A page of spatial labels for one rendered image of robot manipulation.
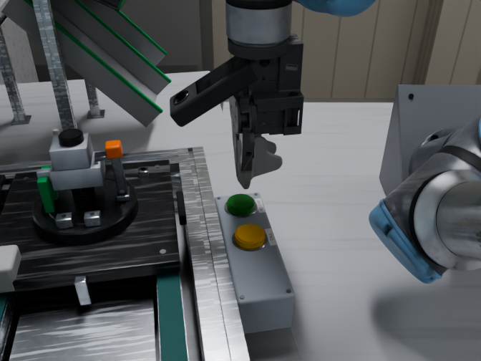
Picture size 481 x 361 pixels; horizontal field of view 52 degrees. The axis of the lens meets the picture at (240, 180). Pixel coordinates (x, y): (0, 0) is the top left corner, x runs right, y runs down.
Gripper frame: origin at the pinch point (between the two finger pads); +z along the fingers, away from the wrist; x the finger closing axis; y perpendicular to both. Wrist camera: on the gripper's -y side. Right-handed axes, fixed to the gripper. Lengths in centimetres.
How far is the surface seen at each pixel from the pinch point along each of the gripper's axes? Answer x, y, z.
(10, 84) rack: 53, -43, 5
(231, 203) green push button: -0.4, -1.4, 3.6
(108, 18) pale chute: 50, -19, -9
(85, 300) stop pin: -11.7, -21.4, 7.3
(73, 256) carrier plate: -7.5, -22.6, 3.8
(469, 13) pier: 193, 162, 40
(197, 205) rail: 2.5, -6.0, 5.5
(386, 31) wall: 222, 129, 56
